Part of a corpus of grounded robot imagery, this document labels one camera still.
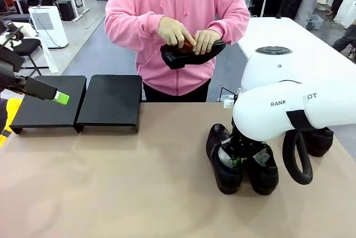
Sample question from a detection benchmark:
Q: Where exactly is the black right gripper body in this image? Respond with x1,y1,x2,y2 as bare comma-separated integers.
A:
229,122,269,161

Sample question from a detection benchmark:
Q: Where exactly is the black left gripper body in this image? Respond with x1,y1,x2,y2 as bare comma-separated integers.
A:
0,51,28,91

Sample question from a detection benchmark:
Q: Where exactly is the black leather dress shoe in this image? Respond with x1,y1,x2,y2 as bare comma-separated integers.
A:
244,142,280,196
205,123,244,195
301,126,334,157
160,39,226,71

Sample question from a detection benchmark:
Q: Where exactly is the brown wooden shoe brush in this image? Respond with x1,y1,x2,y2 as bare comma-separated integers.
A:
180,39,197,54

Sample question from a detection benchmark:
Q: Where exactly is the person's left forearm pink sleeve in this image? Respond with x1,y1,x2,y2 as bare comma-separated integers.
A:
215,9,251,46

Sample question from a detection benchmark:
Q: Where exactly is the person's right forearm pink sleeve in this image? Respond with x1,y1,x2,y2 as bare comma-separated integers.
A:
105,11,165,48

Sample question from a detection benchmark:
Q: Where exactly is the black metal shoe stand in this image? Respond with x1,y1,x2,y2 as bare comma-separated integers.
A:
75,74,143,133
9,75,87,135

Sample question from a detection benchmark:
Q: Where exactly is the person's left hand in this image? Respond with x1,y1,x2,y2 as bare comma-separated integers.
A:
193,29,222,56

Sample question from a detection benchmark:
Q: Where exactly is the person's right hand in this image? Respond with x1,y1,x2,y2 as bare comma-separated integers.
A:
157,16,197,49

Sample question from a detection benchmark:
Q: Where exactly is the black folding chair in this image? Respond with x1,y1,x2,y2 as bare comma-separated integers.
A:
12,37,48,77

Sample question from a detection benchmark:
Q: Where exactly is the yellow and black fabric item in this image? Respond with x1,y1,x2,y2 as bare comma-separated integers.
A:
0,97,23,148

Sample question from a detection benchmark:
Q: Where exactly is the white air purifier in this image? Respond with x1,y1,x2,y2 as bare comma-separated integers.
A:
28,6,69,49

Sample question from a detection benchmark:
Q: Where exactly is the black computer tower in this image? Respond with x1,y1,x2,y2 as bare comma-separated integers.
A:
57,0,75,21

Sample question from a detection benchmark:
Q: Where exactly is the white table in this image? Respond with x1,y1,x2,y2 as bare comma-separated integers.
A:
238,17,356,90

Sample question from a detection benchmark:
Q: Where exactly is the grey plastic bin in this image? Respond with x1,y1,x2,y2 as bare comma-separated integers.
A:
305,14,325,30

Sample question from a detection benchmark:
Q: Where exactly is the seated person's dark leg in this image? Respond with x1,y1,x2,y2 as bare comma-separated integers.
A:
332,23,356,58

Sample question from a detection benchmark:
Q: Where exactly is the person in pink hoodie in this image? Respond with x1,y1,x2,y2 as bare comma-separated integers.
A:
105,0,251,103

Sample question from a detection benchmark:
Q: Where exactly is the white hanging garment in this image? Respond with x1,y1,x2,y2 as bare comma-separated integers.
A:
333,0,356,29

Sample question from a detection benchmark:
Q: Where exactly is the black strap on arm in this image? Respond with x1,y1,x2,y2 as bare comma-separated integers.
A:
286,109,317,132

